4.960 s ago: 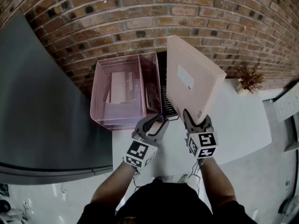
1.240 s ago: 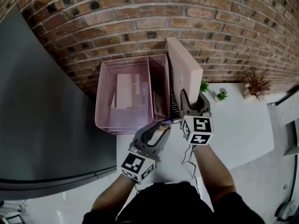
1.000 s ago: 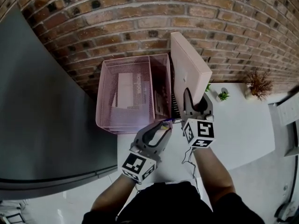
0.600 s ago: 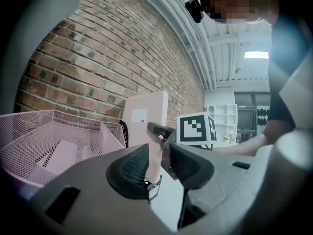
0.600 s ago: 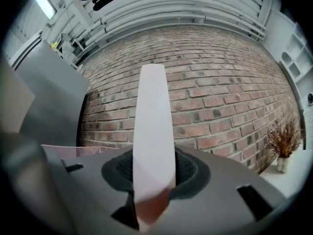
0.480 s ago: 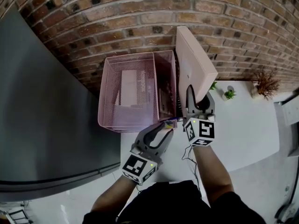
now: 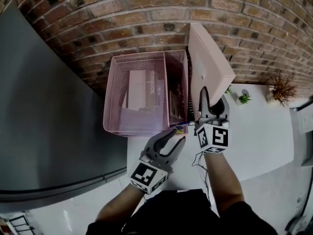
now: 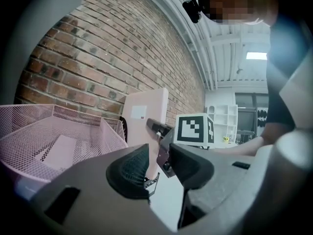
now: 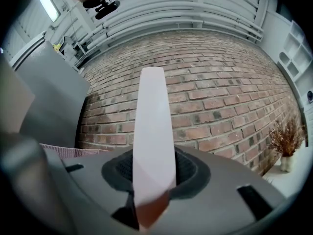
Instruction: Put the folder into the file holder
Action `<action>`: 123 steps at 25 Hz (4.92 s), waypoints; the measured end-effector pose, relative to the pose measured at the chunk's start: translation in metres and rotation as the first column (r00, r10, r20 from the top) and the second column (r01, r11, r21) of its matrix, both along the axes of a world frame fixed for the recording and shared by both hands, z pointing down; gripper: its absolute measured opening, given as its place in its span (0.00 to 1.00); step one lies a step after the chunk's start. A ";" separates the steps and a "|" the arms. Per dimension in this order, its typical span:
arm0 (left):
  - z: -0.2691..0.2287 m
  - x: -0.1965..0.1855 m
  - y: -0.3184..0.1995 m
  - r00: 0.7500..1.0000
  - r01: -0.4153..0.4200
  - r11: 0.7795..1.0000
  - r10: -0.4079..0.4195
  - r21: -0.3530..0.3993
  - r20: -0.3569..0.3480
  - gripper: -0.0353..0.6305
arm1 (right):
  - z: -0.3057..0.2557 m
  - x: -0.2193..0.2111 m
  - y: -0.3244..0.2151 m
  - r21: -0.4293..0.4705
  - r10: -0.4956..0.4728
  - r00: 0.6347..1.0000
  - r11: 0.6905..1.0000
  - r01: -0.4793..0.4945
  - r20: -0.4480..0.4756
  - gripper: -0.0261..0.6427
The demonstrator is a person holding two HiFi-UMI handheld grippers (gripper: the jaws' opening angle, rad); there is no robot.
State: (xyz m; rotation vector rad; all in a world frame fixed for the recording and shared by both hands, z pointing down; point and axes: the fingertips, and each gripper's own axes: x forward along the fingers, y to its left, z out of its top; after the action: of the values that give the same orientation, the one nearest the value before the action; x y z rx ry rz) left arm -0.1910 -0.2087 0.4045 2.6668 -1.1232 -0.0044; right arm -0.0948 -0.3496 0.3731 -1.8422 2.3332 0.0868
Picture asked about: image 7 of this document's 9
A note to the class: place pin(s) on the black mesh file holder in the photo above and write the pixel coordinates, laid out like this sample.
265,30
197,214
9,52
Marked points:
190,109

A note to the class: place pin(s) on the leafy green potted plant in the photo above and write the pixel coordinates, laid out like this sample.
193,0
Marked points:
229,90

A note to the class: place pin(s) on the white desk tray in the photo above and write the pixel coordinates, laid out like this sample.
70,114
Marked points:
304,119

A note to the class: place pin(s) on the blue pen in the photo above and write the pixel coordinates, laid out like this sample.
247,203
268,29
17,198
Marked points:
181,124

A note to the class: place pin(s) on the person's right forearm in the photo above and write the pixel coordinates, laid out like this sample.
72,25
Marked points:
225,185

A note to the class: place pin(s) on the small yellow object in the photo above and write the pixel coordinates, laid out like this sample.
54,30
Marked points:
181,131

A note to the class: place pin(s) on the person's black clothing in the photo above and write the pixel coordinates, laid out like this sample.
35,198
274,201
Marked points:
176,217

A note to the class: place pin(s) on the person's left forearm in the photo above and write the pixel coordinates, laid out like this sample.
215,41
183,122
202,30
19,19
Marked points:
117,204

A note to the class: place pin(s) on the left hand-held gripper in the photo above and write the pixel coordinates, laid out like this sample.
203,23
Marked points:
146,175

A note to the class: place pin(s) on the pink folder box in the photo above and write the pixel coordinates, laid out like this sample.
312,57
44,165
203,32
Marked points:
210,65

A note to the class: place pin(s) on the brown plant in white pot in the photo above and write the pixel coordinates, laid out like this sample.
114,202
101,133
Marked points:
282,89

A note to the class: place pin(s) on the spiky green potted plant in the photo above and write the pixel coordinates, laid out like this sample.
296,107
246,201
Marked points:
244,99

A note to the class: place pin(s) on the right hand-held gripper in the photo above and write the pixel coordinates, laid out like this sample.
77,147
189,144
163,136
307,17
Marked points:
215,136

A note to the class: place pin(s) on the pale pink paper sheet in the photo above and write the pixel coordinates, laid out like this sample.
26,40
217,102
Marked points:
137,89

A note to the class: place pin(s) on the pink mesh desk organizer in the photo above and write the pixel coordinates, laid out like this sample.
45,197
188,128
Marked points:
115,116

